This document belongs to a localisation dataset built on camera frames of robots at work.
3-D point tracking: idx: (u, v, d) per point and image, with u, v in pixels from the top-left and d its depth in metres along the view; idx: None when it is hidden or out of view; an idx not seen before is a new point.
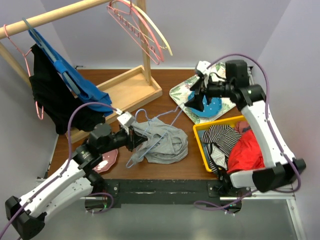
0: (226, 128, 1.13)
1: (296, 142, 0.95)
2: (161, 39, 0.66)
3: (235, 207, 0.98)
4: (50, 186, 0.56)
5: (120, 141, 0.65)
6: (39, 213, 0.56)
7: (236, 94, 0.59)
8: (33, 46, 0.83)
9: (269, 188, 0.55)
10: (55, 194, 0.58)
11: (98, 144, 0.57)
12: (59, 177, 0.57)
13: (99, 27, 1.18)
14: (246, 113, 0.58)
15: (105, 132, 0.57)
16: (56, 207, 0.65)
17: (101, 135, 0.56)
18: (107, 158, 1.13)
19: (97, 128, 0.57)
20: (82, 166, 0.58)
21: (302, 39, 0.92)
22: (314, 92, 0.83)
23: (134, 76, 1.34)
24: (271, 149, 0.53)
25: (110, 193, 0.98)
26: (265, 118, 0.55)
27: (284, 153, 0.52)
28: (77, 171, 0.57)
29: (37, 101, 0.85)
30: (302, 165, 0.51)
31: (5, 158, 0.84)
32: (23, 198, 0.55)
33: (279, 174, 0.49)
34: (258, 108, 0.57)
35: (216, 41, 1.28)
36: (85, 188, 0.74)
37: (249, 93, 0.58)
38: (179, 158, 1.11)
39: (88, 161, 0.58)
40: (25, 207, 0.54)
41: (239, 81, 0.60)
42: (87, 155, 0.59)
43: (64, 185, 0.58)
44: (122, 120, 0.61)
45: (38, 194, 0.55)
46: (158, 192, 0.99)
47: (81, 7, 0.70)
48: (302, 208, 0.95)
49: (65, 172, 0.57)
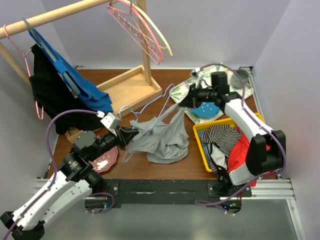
0: (226, 128, 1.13)
1: (296, 142, 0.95)
2: (161, 39, 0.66)
3: (235, 207, 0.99)
4: (39, 200, 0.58)
5: (110, 142, 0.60)
6: (35, 224, 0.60)
7: (218, 99, 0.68)
8: (33, 46, 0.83)
9: (259, 163, 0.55)
10: (47, 205, 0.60)
11: (84, 153, 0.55)
12: (48, 191, 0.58)
13: (99, 26, 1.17)
14: (227, 109, 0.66)
15: (89, 141, 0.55)
16: (54, 213, 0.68)
17: (85, 146, 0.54)
18: (107, 158, 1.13)
19: (80, 137, 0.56)
20: (69, 178, 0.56)
21: (302, 39, 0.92)
22: (314, 92, 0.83)
23: (134, 76, 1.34)
24: (250, 126, 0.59)
25: (110, 193, 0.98)
26: (241, 107, 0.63)
27: (262, 126, 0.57)
28: (64, 183, 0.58)
29: (36, 101, 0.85)
30: (281, 136, 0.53)
31: (5, 159, 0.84)
32: (15, 214, 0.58)
33: (261, 143, 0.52)
34: (235, 103, 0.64)
35: (216, 41, 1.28)
36: (84, 191, 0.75)
37: (227, 95, 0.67)
38: (179, 158, 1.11)
39: (76, 171, 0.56)
40: (18, 223, 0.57)
41: (221, 87, 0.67)
42: (75, 165, 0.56)
43: (55, 196, 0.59)
44: (106, 123, 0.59)
45: (29, 208, 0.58)
46: (158, 192, 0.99)
47: (81, 7, 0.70)
48: (302, 208, 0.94)
49: (53, 185, 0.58)
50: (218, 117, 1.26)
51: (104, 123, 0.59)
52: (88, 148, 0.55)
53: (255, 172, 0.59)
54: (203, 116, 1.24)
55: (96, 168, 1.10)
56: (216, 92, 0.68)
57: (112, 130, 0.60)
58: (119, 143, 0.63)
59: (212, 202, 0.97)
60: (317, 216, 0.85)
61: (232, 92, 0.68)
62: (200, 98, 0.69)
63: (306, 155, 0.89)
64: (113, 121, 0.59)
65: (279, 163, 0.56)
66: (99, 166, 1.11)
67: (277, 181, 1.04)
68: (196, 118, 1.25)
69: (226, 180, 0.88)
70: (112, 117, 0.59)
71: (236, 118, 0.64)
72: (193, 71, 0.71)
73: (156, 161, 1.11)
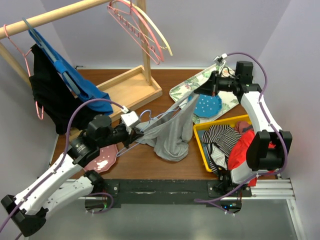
0: (226, 128, 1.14)
1: (296, 142, 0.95)
2: (162, 39, 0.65)
3: (235, 207, 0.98)
4: (44, 184, 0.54)
5: (120, 136, 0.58)
6: (37, 210, 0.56)
7: (237, 87, 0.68)
8: (33, 46, 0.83)
9: (257, 159, 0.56)
10: (51, 190, 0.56)
11: (96, 136, 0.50)
12: (53, 174, 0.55)
13: (99, 26, 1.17)
14: (243, 100, 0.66)
15: (106, 122, 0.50)
16: (57, 203, 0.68)
17: (101, 127, 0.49)
18: (107, 158, 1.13)
19: (97, 118, 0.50)
20: (76, 160, 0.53)
21: (302, 39, 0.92)
22: (314, 92, 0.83)
23: (134, 76, 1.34)
24: (260, 121, 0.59)
25: (110, 193, 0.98)
26: (257, 101, 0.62)
27: (271, 124, 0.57)
28: (72, 166, 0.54)
29: (37, 101, 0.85)
30: (288, 137, 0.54)
31: (6, 159, 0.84)
32: (18, 197, 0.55)
33: (264, 140, 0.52)
34: (253, 95, 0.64)
35: (216, 41, 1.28)
36: (86, 186, 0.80)
37: (247, 86, 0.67)
38: (179, 158, 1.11)
39: (83, 154, 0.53)
40: (20, 206, 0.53)
41: (243, 78, 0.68)
42: (83, 148, 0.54)
43: (61, 180, 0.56)
44: (129, 121, 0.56)
45: (33, 192, 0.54)
46: (158, 192, 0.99)
47: (82, 7, 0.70)
48: (302, 208, 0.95)
49: (59, 168, 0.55)
50: (218, 117, 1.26)
51: (125, 119, 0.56)
52: (103, 130, 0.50)
53: (252, 167, 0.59)
54: (203, 116, 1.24)
55: (96, 168, 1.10)
56: (237, 82, 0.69)
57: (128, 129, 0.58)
58: (127, 137, 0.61)
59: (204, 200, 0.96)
60: (317, 216, 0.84)
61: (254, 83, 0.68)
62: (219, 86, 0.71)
63: (306, 156, 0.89)
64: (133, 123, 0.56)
65: (278, 163, 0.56)
66: (100, 166, 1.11)
67: (276, 182, 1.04)
68: (196, 118, 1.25)
69: (227, 177, 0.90)
70: (136, 118, 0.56)
71: (248, 109, 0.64)
72: (218, 57, 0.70)
73: (162, 156, 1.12)
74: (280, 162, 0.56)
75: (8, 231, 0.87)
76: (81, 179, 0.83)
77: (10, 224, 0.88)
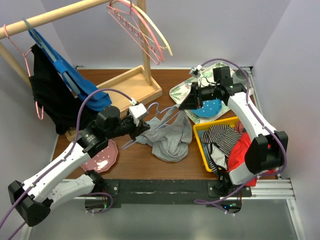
0: (226, 128, 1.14)
1: (296, 142, 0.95)
2: (161, 39, 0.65)
3: (235, 207, 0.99)
4: (54, 171, 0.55)
5: (127, 128, 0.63)
6: (43, 199, 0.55)
7: (221, 90, 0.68)
8: (33, 46, 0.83)
9: (258, 163, 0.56)
10: (59, 179, 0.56)
11: (105, 126, 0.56)
12: (63, 161, 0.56)
13: (99, 26, 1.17)
14: (230, 102, 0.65)
15: (113, 114, 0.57)
16: (61, 196, 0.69)
17: (109, 117, 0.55)
18: (107, 158, 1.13)
19: (105, 109, 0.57)
20: (86, 149, 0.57)
21: (302, 39, 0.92)
22: (314, 91, 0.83)
23: (134, 76, 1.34)
24: (253, 125, 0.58)
25: (110, 193, 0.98)
26: (245, 103, 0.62)
27: (265, 126, 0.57)
28: (82, 155, 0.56)
29: (37, 101, 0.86)
30: (284, 137, 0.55)
31: (6, 159, 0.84)
32: (27, 183, 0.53)
33: (263, 144, 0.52)
34: (240, 96, 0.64)
35: (216, 41, 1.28)
36: (87, 183, 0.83)
37: (231, 87, 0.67)
38: (179, 158, 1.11)
39: (93, 143, 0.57)
40: (29, 191, 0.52)
41: (224, 80, 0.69)
42: (92, 139, 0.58)
43: (69, 169, 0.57)
44: (137, 113, 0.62)
45: (42, 178, 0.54)
46: (158, 192, 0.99)
47: (81, 7, 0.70)
48: (302, 208, 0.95)
49: (69, 156, 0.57)
50: (218, 117, 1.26)
51: (133, 111, 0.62)
52: (111, 120, 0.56)
53: (253, 169, 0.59)
54: (203, 116, 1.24)
55: (96, 168, 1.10)
56: (220, 86, 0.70)
57: (135, 121, 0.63)
58: (134, 130, 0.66)
59: (208, 201, 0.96)
60: (317, 216, 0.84)
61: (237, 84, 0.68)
62: (204, 95, 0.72)
63: (306, 156, 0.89)
64: (140, 115, 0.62)
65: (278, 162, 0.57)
66: (100, 166, 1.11)
67: (277, 182, 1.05)
68: (196, 118, 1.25)
69: (227, 180, 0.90)
70: (143, 110, 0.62)
71: (239, 113, 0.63)
72: (193, 70, 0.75)
73: (161, 157, 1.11)
74: (280, 162, 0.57)
75: (7, 230, 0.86)
76: (82, 177, 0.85)
77: (9, 224, 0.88)
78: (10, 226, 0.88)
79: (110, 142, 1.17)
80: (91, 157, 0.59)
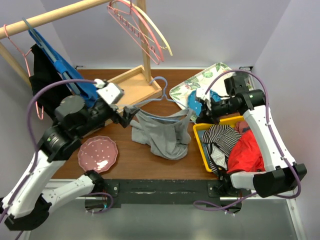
0: (226, 128, 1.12)
1: (295, 143, 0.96)
2: (161, 39, 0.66)
3: (235, 207, 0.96)
4: (24, 187, 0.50)
5: (103, 114, 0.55)
6: (29, 210, 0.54)
7: (238, 98, 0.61)
8: (33, 46, 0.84)
9: (269, 192, 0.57)
10: (36, 190, 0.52)
11: (69, 124, 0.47)
12: (30, 176, 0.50)
13: (99, 26, 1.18)
14: (248, 117, 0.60)
15: (75, 106, 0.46)
16: (61, 198, 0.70)
17: (70, 112, 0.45)
18: (107, 158, 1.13)
19: (66, 102, 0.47)
20: (51, 158, 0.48)
21: (303, 40, 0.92)
22: (314, 91, 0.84)
23: (134, 76, 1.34)
24: (271, 153, 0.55)
25: (110, 193, 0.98)
26: (266, 122, 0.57)
27: (284, 157, 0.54)
28: (49, 165, 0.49)
29: (36, 101, 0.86)
30: (303, 170, 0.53)
31: (5, 159, 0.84)
32: (4, 201, 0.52)
33: (278, 179, 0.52)
34: (260, 112, 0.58)
35: (216, 41, 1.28)
36: (87, 184, 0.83)
37: (251, 97, 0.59)
38: (179, 156, 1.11)
39: (57, 149, 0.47)
40: (7, 211, 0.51)
41: (239, 89, 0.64)
42: (58, 140, 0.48)
43: (40, 180, 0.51)
44: (109, 98, 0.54)
45: (15, 197, 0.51)
46: (158, 192, 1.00)
47: (81, 7, 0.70)
48: (302, 207, 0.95)
49: (35, 169, 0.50)
50: None
51: (105, 96, 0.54)
52: (74, 115, 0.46)
53: (258, 191, 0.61)
54: None
55: (96, 168, 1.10)
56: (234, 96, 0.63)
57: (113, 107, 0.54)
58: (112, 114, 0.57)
59: (217, 206, 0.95)
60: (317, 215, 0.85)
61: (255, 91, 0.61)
62: (217, 112, 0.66)
63: (305, 156, 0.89)
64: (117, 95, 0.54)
65: (287, 191, 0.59)
66: (100, 166, 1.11)
67: None
68: None
69: (227, 180, 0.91)
70: (116, 92, 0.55)
71: (254, 129, 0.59)
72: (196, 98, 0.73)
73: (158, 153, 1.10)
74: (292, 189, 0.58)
75: (7, 231, 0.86)
76: (82, 177, 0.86)
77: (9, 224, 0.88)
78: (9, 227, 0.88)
79: (110, 142, 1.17)
80: (63, 162, 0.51)
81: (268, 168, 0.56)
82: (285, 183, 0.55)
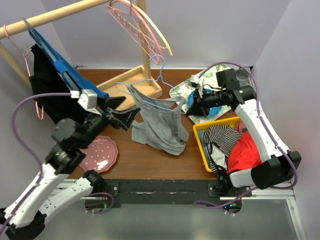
0: (226, 128, 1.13)
1: (295, 143, 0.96)
2: (161, 39, 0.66)
3: (235, 207, 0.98)
4: (29, 198, 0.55)
5: (97, 125, 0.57)
6: (30, 220, 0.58)
7: (229, 94, 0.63)
8: (33, 46, 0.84)
9: (268, 181, 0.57)
10: (39, 201, 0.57)
11: (68, 145, 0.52)
12: (36, 187, 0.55)
13: (99, 26, 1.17)
14: (239, 111, 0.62)
15: (69, 129, 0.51)
16: (56, 207, 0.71)
17: (65, 136, 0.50)
18: (107, 158, 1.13)
19: (59, 127, 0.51)
20: (57, 171, 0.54)
21: (303, 40, 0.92)
22: (314, 92, 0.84)
23: (134, 76, 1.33)
24: (265, 143, 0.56)
25: (110, 193, 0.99)
26: (257, 115, 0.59)
27: (278, 146, 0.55)
28: (54, 177, 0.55)
29: (36, 102, 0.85)
30: (297, 157, 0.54)
31: (6, 159, 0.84)
32: (7, 211, 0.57)
33: (275, 168, 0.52)
34: (251, 105, 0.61)
35: (216, 41, 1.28)
36: (85, 188, 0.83)
37: (241, 92, 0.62)
38: (174, 146, 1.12)
39: (65, 163, 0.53)
40: (10, 221, 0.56)
41: (230, 84, 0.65)
42: (65, 155, 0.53)
43: (45, 192, 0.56)
44: (83, 104, 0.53)
45: (19, 206, 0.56)
46: (158, 192, 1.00)
47: (81, 7, 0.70)
48: (302, 207, 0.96)
49: (42, 180, 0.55)
50: (218, 117, 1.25)
51: (81, 103, 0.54)
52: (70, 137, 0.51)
53: (259, 185, 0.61)
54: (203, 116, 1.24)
55: (96, 168, 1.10)
56: (225, 91, 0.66)
57: (91, 111, 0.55)
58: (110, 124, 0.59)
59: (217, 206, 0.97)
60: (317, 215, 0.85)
61: (245, 87, 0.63)
62: (207, 103, 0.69)
63: (305, 155, 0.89)
64: (89, 101, 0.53)
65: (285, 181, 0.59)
66: (100, 166, 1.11)
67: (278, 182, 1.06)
68: (196, 118, 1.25)
69: (226, 180, 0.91)
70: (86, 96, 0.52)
71: (247, 122, 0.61)
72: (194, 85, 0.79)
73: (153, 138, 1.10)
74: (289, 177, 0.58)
75: None
76: (80, 180, 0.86)
77: None
78: None
79: (110, 142, 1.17)
80: (68, 175, 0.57)
81: (263, 158, 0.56)
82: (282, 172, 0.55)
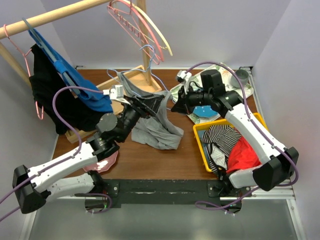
0: (226, 128, 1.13)
1: (295, 143, 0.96)
2: (161, 39, 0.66)
3: (235, 207, 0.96)
4: (62, 165, 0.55)
5: (132, 118, 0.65)
6: (42, 189, 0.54)
7: (216, 102, 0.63)
8: (33, 46, 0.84)
9: (273, 183, 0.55)
10: (63, 175, 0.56)
11: (107, 136, 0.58)
12: (71, 158, 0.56)
13: (99, 26, 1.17)
14: (230, 118, 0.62)
15: (111, 121, 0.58)
16: (60, 189, 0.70)
17: (106, 128, 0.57)
18: (107, 158, 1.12)
19: (104, 119, 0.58)
20: (96, 152, 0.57)
21: (303, 40, 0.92)
22: (314, 92, 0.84)
23: (134, 76, 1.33)
24: (261, 144, 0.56)
25: (110, 193, 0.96)
26: (248, 118, 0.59)
27: (275, 146, 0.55)
28: (91, 156, 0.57)
29: (36, 101, 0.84)
30: (295, 152, 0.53)
31: (6, 159, 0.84)
32: (32, 170, 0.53)
33: (276, 168, 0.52)
34: (240, 110, 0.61)
35: (216, 42, 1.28)
36: (87, 183, 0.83)
37: (227, 99, 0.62)
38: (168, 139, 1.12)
39: (103, 148, 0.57)
40: (32, 179, 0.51)
41: (216, 90, 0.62)
42: (103, 144, 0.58)
43: (74, 167, 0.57)
44: (113, 96, 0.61)
45: (48, 170, 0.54)
46: (158, 192, 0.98)
47: (81, 7, 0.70)
48: (302, 207, 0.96)
49: (78, 154, 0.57)
50: (218, 117, 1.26)
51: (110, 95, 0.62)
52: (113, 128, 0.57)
53: (258, 184, 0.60)
54: (203, 116, 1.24)
55: (96, 168, 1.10)
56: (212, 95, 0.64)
57: (121, 101, 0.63)
58: (141, 116, 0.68)
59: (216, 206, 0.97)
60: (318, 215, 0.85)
61: (231, 95, 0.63)
62: (191, 100, 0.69)
63: (306, 156, 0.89)
64: (117, 91, 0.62)
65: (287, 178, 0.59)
66: (99, 165, 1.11)
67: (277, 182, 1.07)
68: (196, 118, 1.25)
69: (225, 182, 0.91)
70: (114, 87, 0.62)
71: (240, 128, 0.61)
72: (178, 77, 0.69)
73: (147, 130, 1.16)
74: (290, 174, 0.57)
75: (7, 230, 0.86)
76: (84, 175, 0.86)
77: (9, 224, 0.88)
78: (9, 226, 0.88)
79: None
80: (96, 161, 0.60)
81: (263, 160, 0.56)
82: (283, 171, 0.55)
